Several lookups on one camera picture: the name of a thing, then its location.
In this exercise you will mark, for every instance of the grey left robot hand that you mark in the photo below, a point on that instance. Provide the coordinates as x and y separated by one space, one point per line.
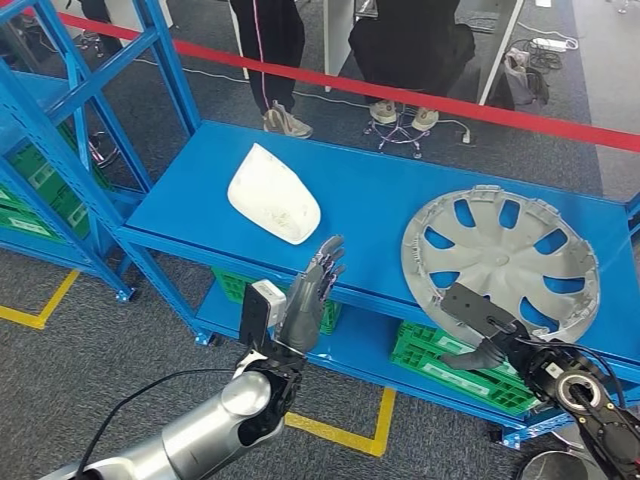
303 314

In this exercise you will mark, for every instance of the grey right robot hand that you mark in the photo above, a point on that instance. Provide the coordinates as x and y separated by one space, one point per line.
475 358

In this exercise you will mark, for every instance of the grey plastic wheel hubcap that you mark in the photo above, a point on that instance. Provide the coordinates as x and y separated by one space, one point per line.
500 258

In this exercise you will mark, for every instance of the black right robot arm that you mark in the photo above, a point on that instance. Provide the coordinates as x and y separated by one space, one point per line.
580 391

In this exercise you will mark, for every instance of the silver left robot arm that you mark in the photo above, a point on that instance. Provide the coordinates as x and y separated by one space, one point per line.
205 434

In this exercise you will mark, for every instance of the long blue metal shelf rack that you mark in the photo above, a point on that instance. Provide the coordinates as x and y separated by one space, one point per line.
365 212

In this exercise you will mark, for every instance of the tall blue metal shelf rack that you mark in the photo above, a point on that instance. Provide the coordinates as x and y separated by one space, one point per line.
50 256

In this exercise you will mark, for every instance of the green plastic crate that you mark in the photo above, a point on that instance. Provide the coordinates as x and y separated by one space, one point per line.
55 192
230 285
450 381
20 222

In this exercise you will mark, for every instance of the white plastic mirror cover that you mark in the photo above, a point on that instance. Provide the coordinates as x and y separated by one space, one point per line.
272 195

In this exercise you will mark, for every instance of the metal stool base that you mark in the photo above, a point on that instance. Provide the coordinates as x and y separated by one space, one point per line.
397 136

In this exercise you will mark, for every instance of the red barrier tape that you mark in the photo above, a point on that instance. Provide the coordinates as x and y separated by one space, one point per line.
500 112

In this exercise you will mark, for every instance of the person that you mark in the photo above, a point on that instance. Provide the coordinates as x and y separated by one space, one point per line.
410 53
265 46

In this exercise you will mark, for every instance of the grey bag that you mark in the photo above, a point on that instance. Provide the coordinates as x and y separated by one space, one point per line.
520 76

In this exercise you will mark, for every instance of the black chair base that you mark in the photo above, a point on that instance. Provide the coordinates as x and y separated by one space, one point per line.
103 151

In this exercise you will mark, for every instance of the white power strip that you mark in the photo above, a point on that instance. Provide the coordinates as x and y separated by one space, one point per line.
550 44

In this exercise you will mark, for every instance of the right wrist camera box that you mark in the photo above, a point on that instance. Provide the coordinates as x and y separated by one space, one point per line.
470 308

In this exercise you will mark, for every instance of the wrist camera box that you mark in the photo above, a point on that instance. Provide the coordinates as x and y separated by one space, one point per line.
470 308
255 314

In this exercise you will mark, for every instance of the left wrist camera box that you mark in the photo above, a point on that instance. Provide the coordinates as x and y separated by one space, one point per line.
255 314

